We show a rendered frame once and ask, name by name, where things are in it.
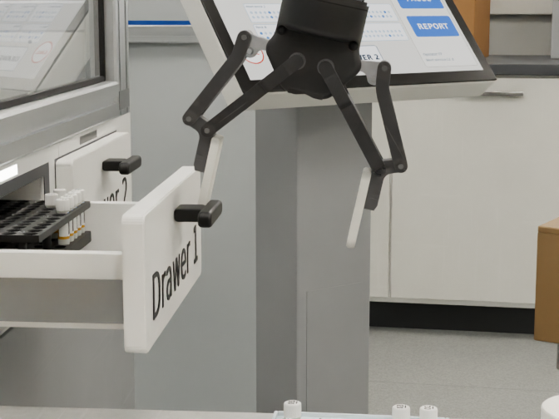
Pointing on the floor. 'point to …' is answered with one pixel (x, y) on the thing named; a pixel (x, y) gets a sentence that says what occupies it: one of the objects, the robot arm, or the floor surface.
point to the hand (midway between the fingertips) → (279, 216)
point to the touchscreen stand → (310, 262)
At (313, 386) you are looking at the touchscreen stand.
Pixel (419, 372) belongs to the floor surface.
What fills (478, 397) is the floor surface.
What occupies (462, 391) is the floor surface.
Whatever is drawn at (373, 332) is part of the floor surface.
